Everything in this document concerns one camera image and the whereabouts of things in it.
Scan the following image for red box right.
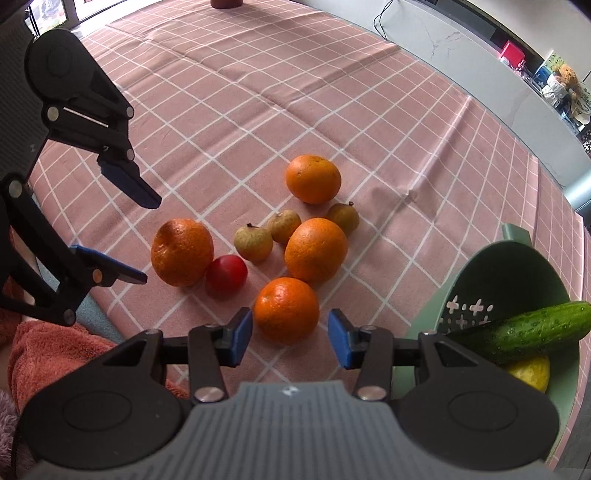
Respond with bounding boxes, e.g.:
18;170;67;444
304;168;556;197
499;41;526;69

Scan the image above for small brown fruit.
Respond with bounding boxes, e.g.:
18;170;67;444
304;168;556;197
266;209;301;245
233;223;273;264
327;201;360;236

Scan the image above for green colander bowl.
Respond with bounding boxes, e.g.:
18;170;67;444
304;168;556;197
392;224;580;461

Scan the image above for orange tangerine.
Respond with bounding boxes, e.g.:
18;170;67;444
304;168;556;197
284;218;349;286
150;218;214;287
252;277;320;346
286;155;342;205

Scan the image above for green cucumber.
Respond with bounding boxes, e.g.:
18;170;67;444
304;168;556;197
448;301;590;365

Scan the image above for black power cable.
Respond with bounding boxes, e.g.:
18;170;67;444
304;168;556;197
372;0;399;43

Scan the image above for silver pedal trash bin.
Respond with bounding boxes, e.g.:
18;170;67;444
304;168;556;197
563;170;591;210

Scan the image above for white marble TV cabinet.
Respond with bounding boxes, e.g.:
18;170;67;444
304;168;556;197
307;1;590;187

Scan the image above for salmon pink towel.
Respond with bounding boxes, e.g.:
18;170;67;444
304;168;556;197
0;276;191;462

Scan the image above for red TIME bottle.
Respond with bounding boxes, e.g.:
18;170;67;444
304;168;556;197
211;0;243;9

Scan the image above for small red tomato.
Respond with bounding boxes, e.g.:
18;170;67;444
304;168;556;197
205;255;249;300

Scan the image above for pink checkered tablecloth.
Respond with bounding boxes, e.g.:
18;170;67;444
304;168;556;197
27;0;591;467

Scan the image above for brown teddy bear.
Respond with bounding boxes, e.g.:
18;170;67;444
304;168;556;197
542;63;585;117

